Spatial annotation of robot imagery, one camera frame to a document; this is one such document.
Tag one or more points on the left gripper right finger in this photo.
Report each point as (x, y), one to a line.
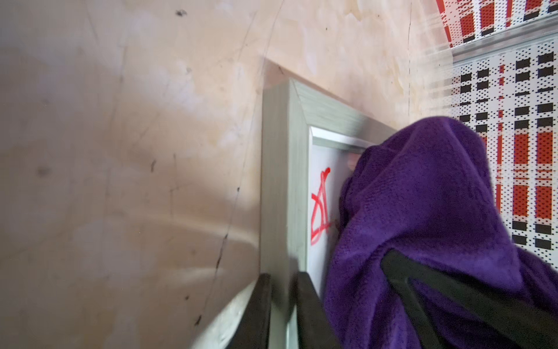
(313, 326)

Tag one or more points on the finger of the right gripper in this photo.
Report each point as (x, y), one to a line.
(521, 323)

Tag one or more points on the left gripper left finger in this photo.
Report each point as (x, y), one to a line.
(254, 328)

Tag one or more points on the purple microfiber cloth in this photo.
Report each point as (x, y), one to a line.
(427, 193)

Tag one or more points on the green frame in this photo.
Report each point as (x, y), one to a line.
(308, 137)

